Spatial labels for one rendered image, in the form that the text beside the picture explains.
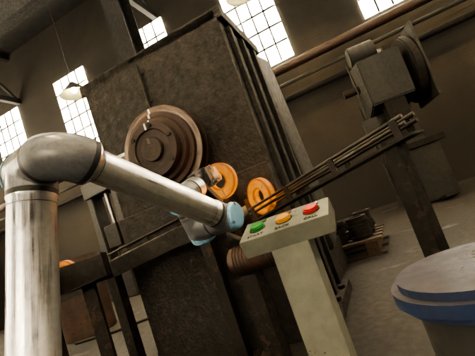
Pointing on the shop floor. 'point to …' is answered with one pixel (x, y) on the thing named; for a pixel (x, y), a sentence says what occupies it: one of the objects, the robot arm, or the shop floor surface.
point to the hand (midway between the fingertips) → (218, 176)
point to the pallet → (362, 235)
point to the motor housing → (260, 299)
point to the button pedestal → (305, 275)
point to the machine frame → (107, 102)
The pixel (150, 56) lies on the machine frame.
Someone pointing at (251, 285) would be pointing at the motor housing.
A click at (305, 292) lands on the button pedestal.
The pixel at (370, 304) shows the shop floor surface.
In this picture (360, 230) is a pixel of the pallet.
